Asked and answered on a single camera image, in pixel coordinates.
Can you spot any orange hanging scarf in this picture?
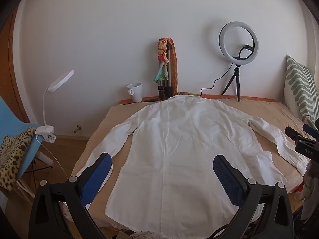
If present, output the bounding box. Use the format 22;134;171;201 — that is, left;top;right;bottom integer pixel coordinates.
167;38;179;95

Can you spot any white shirt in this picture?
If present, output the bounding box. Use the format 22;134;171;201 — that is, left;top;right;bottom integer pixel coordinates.
71;95;308;238

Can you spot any person's patterned clothing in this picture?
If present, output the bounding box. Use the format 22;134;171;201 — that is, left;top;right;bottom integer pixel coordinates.
300;158;319;221

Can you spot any white ring light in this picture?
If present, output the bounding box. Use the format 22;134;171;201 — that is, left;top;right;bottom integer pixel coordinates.
219;21;259;64

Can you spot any white clip desk lamp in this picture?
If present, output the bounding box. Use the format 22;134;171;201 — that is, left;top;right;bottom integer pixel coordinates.
35;69;75;143

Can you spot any green patterned pillow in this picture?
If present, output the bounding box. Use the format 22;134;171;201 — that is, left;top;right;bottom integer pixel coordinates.
284;55;319;130

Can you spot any leopard print cloth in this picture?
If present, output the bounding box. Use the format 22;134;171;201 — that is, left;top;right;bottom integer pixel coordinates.
0;127;36;191

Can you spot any black mini tripod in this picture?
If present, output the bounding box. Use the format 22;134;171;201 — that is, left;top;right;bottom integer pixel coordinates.
221;63;242;102

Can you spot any black ring light cable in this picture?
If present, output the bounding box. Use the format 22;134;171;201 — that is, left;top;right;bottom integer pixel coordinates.
143;44;255;102

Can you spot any wooden door frame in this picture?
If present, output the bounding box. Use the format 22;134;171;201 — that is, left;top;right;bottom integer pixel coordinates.
7;12;30;123

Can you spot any blue chair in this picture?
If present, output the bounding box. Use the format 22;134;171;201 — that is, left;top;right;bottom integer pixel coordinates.
0;96;54;197

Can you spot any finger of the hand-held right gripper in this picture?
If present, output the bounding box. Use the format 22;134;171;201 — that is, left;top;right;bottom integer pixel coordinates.
285;126;309;143
303;124;319;141

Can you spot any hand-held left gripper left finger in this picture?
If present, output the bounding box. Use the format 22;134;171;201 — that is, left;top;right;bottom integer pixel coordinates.
29;153;112;239

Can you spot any white mug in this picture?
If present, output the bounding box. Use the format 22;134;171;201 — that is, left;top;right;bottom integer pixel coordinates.
127;83;142;103

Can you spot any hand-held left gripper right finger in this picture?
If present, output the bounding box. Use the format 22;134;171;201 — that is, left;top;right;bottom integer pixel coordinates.
213;154;296;239

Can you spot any orange patterned bed sheet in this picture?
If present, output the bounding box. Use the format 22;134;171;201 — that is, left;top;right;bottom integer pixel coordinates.
119;93;277;105

